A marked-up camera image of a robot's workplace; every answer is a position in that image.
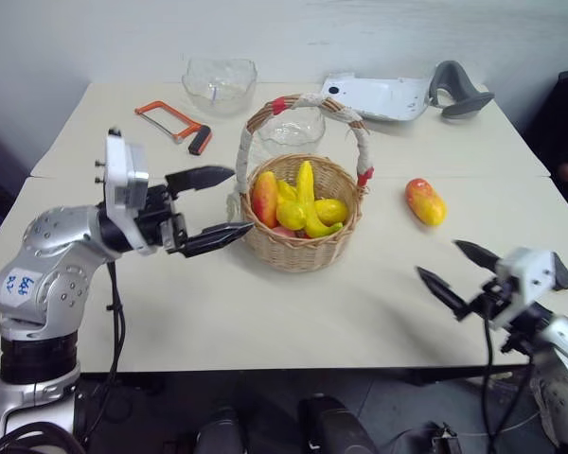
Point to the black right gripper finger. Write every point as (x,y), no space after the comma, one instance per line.
(447,293)
(480,257)

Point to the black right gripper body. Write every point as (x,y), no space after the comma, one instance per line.
(490,298)

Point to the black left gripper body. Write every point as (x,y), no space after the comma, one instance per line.
(158,220)

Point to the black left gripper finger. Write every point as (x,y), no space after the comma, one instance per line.
(215,236)
(201,176)

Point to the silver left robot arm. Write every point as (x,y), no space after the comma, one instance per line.
(61,236)

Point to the orange black hacksaw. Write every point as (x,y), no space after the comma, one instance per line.
(199,139)

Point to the red yellow toy mango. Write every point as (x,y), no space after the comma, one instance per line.
(265,198)
(425,202)

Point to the pink red toy fruit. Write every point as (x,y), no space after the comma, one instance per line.
(284,231)

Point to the yellow toy lemon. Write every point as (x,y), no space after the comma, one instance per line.
(332,211)
(289,215)

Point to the small yellow toy fruit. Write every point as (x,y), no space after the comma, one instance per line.
(286,190)

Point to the large clear glass bowl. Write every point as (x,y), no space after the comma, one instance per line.
(220,87)

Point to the yellow toy banana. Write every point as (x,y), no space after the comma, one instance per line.
(307,198)

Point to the small clear glass bowl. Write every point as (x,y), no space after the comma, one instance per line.
(291,134)

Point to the small dark boxy object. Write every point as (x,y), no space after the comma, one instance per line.
(447,440)

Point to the dark rounded shape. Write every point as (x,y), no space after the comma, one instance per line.
(336,425)
(222,432)

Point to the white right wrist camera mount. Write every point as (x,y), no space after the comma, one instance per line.
(525,269)

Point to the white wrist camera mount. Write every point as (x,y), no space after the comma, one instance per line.
(123,189)
(525,269)

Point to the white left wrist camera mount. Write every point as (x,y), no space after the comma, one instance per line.
(123,189)

